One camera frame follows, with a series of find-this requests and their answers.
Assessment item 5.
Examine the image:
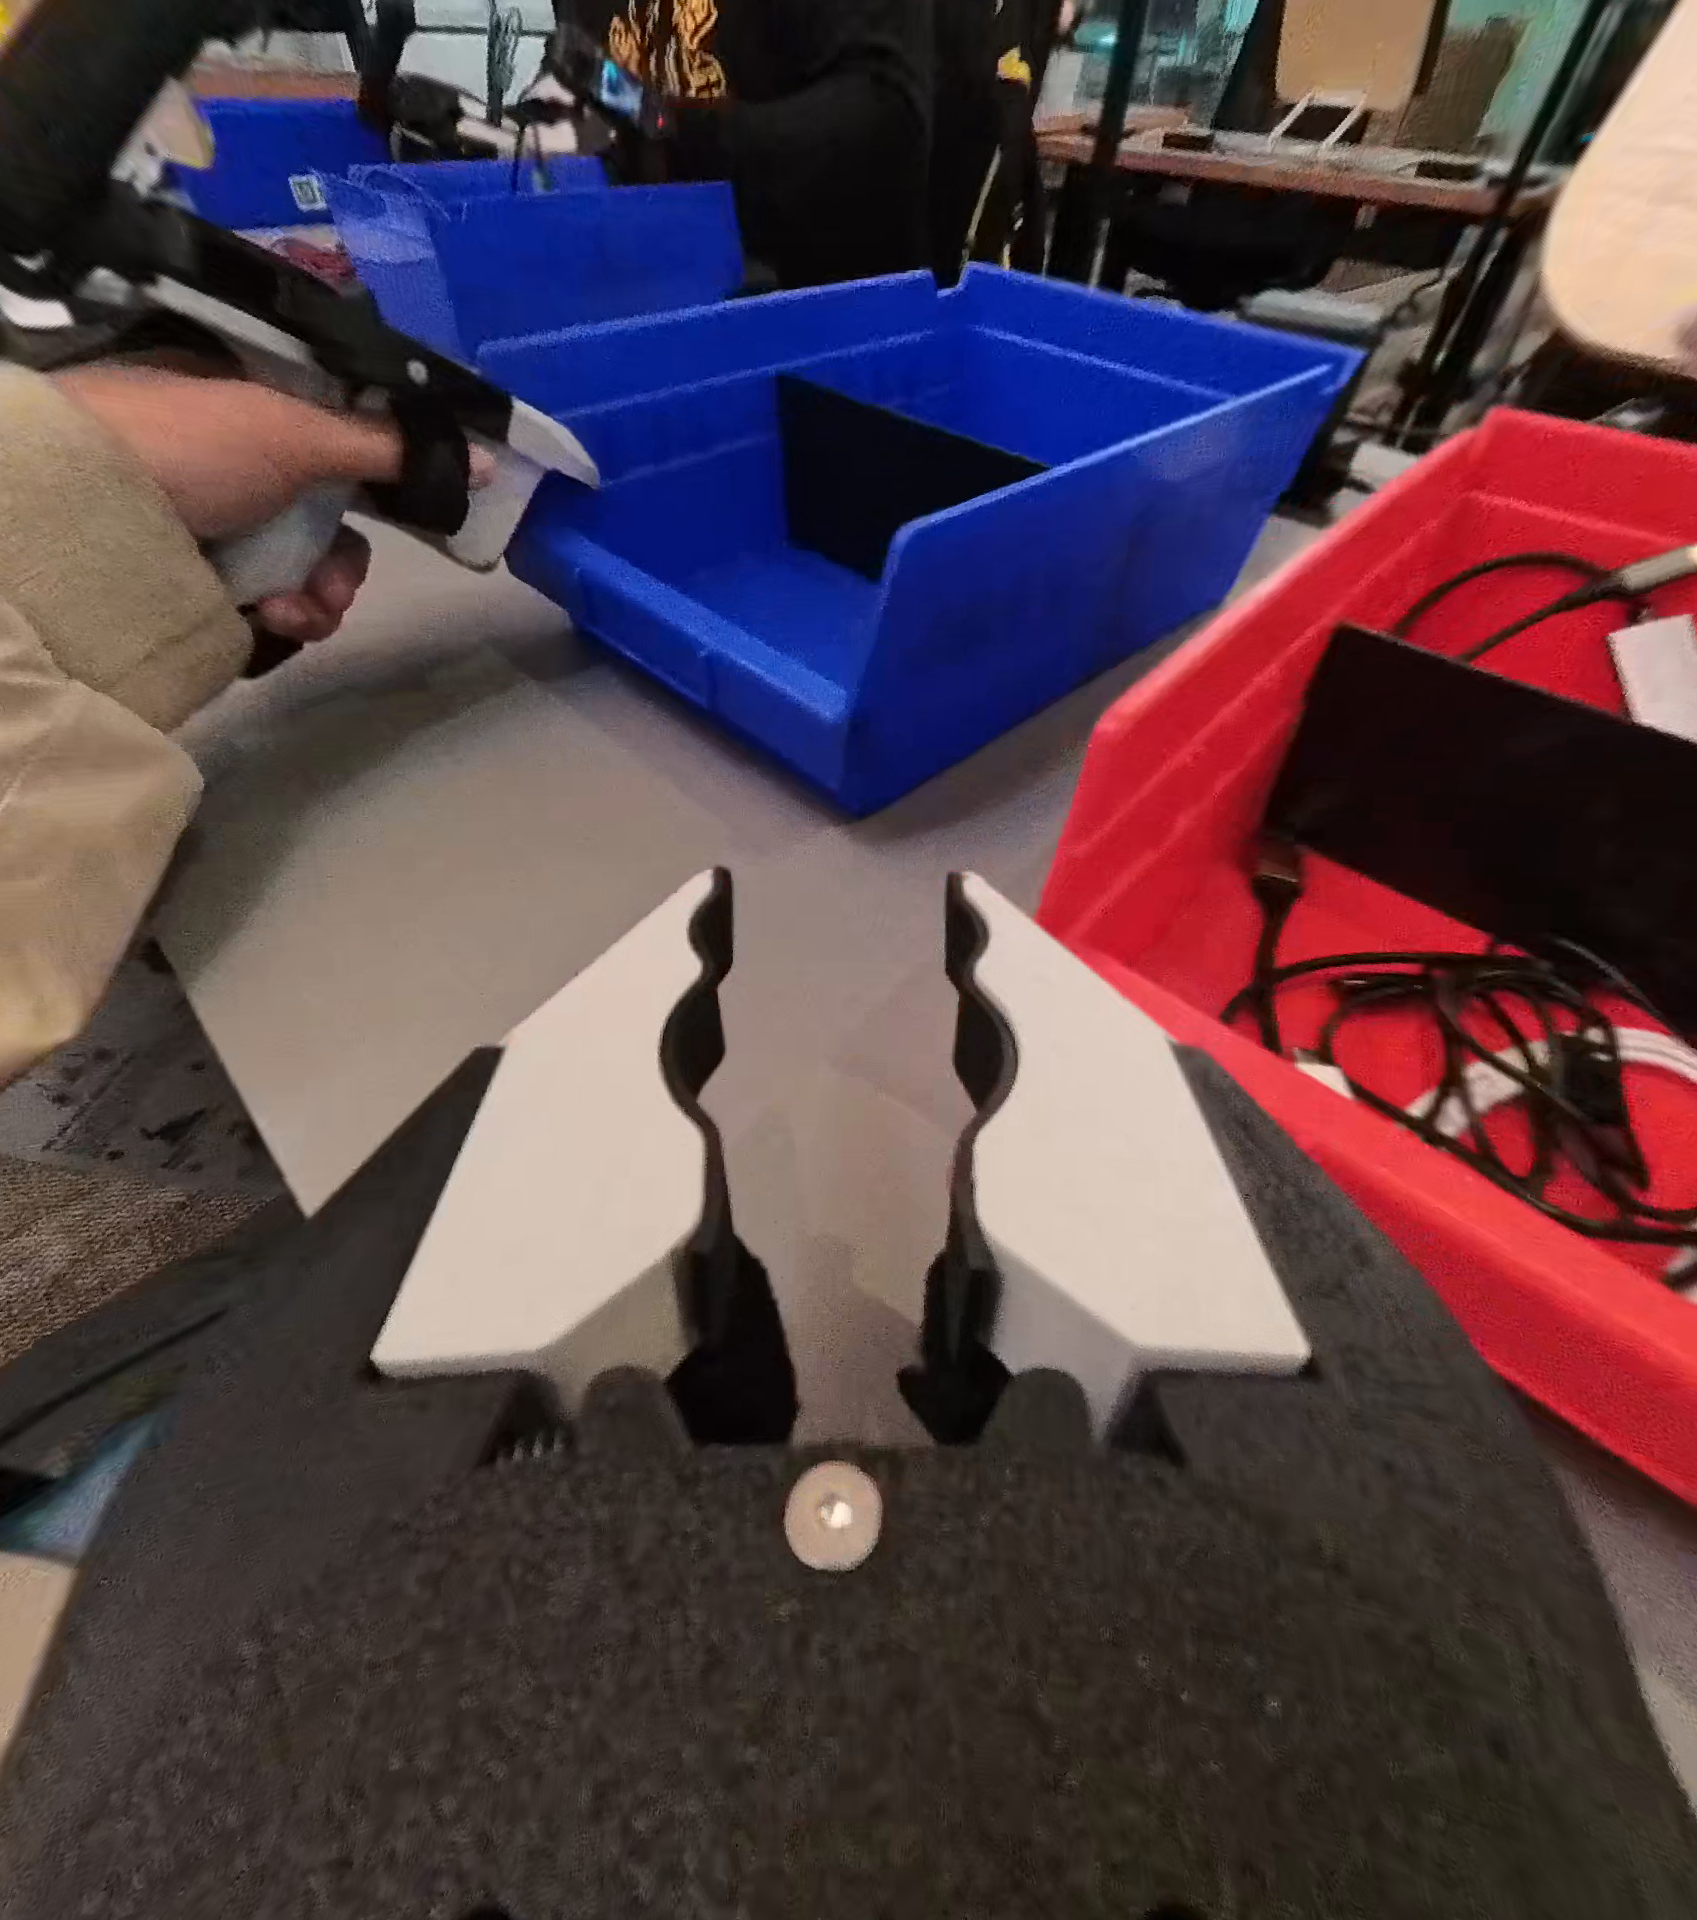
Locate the grey hub with black cable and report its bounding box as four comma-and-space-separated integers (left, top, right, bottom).
1394, 543, 1697, 756

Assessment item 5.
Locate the wooden table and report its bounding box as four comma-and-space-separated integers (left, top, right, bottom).
1035, 113, 1559, 220

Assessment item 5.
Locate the black bin divider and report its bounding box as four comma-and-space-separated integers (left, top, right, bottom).
1265, 623, 1697, 1039
776, 374, 1053, 584

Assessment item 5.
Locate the person's left hand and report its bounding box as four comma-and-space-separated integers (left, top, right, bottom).
52, 366, 410, 649

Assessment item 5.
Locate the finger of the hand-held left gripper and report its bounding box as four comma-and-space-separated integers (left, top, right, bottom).
507, 399, 605, 489
447, 447, 551, 574

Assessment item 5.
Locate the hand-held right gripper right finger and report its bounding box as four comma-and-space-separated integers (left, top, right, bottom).
922, 873, 1313, 1391

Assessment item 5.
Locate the blue plastic bin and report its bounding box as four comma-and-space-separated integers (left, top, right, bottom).
172, 97, 393, 230
477, 263, 1367, 820
323, 157, 748, 362

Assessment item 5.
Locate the person's left forearm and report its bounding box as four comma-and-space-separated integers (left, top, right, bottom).
0, 366, 256, 1159

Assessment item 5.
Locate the wooden board stand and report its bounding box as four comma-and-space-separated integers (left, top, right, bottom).
1538, 0, 1697, 401

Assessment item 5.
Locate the black cable with blue bands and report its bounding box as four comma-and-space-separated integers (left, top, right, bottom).
1223, 837, 1697, 1249

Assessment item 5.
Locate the red plastic bin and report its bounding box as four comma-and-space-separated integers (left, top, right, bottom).
1035, 408, 1697, 1570

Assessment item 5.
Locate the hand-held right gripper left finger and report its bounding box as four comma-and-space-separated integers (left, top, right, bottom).
371, 867, 732, 1383

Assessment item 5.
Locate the grey desk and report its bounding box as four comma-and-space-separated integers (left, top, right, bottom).
0, 270, 1697, 1920

